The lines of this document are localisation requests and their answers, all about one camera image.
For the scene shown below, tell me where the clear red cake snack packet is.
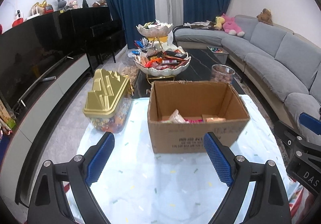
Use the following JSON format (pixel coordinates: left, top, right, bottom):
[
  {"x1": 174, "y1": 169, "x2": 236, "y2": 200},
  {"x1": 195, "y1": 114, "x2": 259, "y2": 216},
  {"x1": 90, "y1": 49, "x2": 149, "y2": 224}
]
[{"x1": 162, "y1": 109, "x2": 187, "y2": 124}]

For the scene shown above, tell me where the colourful striped mat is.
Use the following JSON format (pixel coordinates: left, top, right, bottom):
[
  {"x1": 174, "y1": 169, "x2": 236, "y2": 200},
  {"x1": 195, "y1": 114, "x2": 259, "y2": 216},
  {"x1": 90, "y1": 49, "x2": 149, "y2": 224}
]
[{"x1": 288, "y1": 179, "x2": 320, "y2": 223}]

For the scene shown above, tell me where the grey curved sofa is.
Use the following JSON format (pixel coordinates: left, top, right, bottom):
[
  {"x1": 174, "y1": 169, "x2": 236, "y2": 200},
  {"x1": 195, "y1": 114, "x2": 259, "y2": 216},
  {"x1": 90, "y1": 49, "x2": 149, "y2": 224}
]
[{"x1": 174, "y1": 14, "x2": 321, "y2": 144}]

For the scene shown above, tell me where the white tv cabinet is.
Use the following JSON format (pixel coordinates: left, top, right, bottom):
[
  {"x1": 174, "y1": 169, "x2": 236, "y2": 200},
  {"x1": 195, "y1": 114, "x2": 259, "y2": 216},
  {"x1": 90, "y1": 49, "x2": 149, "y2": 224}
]
[{"x1": 1, "y1": 55, "x2": 89, "y2": 205}]

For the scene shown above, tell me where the light blue patterned tablecloth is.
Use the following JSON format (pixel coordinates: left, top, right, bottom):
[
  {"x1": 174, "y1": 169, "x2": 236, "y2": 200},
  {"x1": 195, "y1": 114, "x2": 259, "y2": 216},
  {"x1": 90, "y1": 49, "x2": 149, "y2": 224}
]
[{"x1": 90, "y1": 95, "x2": 299, "y2": 223}]

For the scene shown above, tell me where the glass jar of nuts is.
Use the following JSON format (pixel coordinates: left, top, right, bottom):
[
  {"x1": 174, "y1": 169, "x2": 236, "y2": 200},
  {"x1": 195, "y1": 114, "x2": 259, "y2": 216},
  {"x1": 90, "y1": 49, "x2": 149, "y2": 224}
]
[{"x1": 210, "y1": 64, "x2": 236, "y2": 84}]

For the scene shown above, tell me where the brown cardboard box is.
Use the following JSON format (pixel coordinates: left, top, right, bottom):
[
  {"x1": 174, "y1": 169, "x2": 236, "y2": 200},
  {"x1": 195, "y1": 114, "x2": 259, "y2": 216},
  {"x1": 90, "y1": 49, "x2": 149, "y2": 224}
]
[{"x1": 147, "y1": 81, "x2": 250, "y2": 153}]

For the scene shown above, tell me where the gold lid candy container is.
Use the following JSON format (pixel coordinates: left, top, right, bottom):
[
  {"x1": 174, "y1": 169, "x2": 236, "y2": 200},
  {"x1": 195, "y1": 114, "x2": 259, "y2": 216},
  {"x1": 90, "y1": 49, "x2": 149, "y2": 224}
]
[{"x1": 83, "y1": 69, "x2": 132, "y2": 134}]

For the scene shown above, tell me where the brown teddy bear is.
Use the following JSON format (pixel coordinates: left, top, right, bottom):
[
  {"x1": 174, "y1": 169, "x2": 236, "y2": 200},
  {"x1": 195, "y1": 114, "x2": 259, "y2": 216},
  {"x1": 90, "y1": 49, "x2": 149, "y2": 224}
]
[{"x1": 257, "y1": 8, "x2": 273, "y2": 26}]

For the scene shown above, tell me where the pink plush toy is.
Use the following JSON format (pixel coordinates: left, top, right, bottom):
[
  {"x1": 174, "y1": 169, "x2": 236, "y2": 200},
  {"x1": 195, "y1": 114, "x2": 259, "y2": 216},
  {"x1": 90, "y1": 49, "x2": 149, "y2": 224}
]
[{"x1": 221, "y1": 14, "x2": 245, "y2": 37}]

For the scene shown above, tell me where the yellow plush toy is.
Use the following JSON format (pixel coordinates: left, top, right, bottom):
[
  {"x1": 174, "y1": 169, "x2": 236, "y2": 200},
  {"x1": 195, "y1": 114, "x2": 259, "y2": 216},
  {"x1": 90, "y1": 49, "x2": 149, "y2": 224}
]
[{"x1": 213, "y1": 16, "x2": 225, "y2": 31}]

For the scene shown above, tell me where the two tier white snack stand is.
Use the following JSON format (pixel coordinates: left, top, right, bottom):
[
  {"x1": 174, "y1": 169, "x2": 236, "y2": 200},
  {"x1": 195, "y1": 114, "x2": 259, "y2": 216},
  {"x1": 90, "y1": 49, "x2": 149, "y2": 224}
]
[{"x1": 134, "y1": 20, "x2": 192, "y2": 83}]

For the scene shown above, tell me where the black television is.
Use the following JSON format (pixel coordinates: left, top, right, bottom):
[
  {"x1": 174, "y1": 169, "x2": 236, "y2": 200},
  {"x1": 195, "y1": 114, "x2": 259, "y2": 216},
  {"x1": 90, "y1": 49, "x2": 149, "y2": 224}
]
[{"x1": 1, "y1": 9, "x2": 88, "y2": 113}]

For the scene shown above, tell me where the black piano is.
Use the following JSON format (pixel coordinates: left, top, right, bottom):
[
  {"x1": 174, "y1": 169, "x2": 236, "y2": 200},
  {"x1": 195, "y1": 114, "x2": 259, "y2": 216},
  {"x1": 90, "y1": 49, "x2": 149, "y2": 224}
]
[{"x1": 59, "y1": 7, "x2": 126, "y2": 72}]

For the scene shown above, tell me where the grey bunny plush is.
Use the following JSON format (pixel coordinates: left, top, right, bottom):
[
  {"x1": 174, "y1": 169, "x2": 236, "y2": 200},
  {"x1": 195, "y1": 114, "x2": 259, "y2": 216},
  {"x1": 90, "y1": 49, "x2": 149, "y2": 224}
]
[{"x1": 57, "y1": 0, "x2": 66, "y2": 11}]

